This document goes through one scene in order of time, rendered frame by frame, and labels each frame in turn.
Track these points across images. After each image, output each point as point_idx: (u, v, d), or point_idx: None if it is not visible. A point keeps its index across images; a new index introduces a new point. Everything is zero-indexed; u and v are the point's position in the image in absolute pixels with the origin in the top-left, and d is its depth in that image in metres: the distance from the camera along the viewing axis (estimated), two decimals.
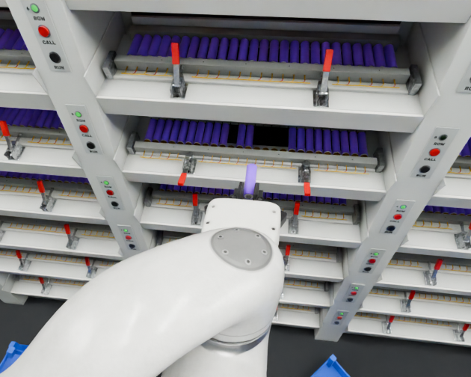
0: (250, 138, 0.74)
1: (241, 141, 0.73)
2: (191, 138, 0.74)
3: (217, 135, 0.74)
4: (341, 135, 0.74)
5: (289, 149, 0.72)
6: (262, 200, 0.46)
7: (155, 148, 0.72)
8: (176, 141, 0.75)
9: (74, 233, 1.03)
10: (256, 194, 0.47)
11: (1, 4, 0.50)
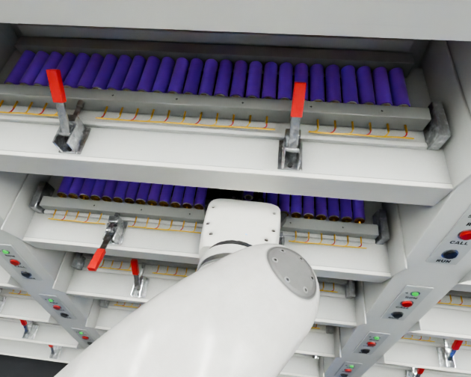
0: (202, 192, 0.53)
1: (190, 197, 0.53)
2: (121, 191, 0.54)
3: (157, 188, 0.54)
4: None
5: None
6: (262, 201, 0.46)
7: (68, 207, 0.52)
8: (101, 194, 0.54)
9: None
10: (256, 194, 0.47)
11: None
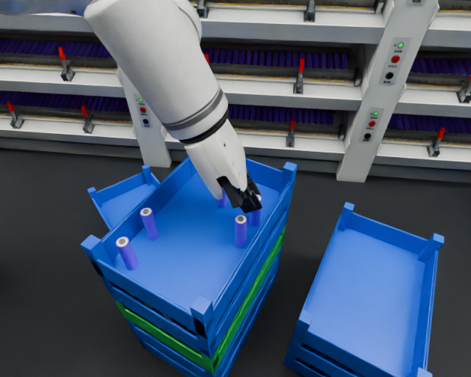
0: None
1: None
2: None
3: None
4: None
5: None
6: None
7: None
8: None
9: None
10: None
11: None
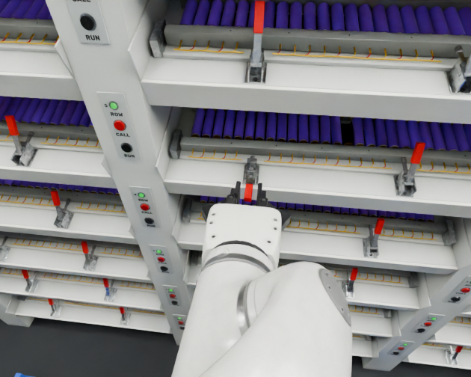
0: (328, 132, 0.58)
1: (317, 135, 0.58)
2: (252, 131, 0.59)
3: (285, 128, 0.59)
4: (442, 128, 0.58)
5: (380, 145, 0.56)
6: None
7: (207, 145, 0.57)
8: (232, 135, 0.59)
9: (92, 250, 0.86)
10: None
11: None
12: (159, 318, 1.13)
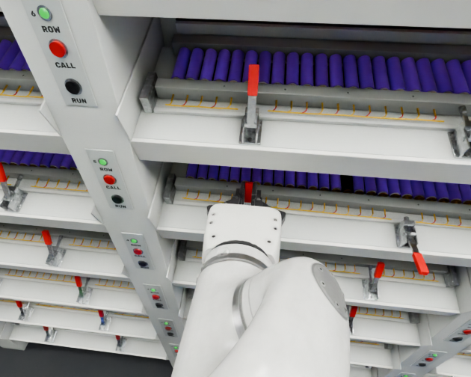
0: (327, 176, 0.56)
1: (315, 181, 0.56)
2: (248, 175, 0.57)
3: (282, 172, 0.57)
4: None
5: (380, 191, 0.55)
6: None
7: (202, 187, 0.55)
8: (228, 179, 0.57)
9: (86, 283, 0.84)
10: None
11: None
12: (155, 343, 1.11)
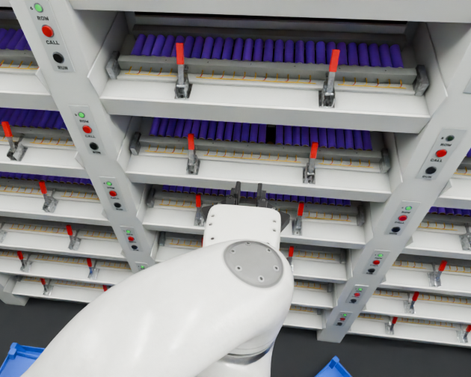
0: (255, 134, 0.74)
1: (246, 137, 0.73)
2: (196, 133, 0.75)
3: (221, 131, 0.75)
4: (345, 131, 0.74)
5: (294, 144, 0.72)
6: None
7: (160, 142, 0.73)
8: (181, 136, 0.75)
9: (75, 233, 1.02)
10: None
11: (4, 4, 0.50)
12: None
